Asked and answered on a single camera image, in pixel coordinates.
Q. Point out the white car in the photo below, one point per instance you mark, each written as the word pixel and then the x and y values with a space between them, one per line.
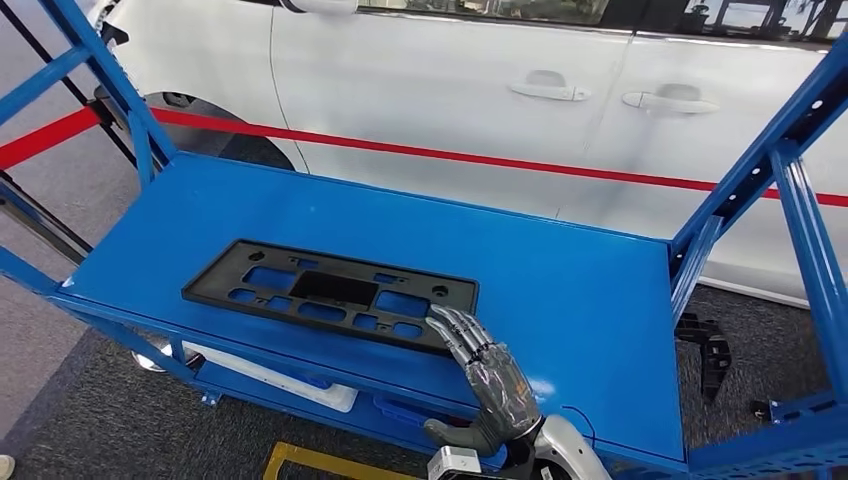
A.
pixel 430 79

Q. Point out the chrome stanchion with round base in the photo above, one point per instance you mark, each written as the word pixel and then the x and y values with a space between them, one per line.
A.
pixel 40 222

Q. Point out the white plastic bin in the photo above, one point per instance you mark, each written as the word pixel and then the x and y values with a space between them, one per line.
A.
pixel 298 391

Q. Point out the red barrier belt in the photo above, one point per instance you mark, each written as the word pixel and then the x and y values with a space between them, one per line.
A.
pixel 397 148

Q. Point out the stanchion post with black head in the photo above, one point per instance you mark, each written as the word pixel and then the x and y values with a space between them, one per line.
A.
pixel 102 114

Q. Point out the black plastic plate frame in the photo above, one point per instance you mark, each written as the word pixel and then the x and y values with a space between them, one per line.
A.
pixel 208 281

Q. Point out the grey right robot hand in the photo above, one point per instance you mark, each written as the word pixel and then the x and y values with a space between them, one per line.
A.
pixel 503 397

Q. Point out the black plastic bracket part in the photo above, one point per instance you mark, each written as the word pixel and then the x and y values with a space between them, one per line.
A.
pixel 712 358

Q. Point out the person's shoe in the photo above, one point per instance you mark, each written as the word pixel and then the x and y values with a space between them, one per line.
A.
pixel 5 467

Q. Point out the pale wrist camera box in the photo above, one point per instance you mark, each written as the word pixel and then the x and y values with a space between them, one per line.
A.
pixel 454 464

